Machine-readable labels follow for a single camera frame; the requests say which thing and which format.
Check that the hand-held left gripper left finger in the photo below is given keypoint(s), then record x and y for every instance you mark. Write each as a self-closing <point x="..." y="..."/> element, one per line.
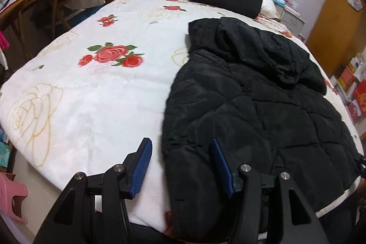
<point x="141" y="166"/>

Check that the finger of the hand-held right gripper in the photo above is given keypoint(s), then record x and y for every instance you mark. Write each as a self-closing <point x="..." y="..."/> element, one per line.
<point x="363" y="166"/>

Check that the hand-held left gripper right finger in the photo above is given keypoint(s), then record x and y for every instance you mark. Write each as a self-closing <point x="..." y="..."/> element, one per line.
<point x="223" y="166"/>

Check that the black puffer jacket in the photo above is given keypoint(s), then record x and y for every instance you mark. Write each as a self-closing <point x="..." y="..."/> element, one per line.
<point x="243" y="106"/>

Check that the pile of gift boxes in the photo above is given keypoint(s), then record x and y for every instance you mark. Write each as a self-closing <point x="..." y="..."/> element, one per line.
<point x="353" y="86"/>

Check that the white floral blanket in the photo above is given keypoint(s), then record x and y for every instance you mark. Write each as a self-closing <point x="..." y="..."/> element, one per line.
<point x="85" y="106"/>

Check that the pink plastic stool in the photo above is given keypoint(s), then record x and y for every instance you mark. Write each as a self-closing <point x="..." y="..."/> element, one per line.
<point x="11" y="195"/>

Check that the teal box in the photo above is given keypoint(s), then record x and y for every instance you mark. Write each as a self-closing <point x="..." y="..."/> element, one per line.
<point x="4" y="149"/>

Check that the white nightstand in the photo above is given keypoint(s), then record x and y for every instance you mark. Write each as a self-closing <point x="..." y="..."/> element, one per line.
<point x="291" y="19"/>

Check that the pink cloth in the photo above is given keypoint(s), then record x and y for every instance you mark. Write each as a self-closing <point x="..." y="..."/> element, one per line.
<point x="3" y="41"/>

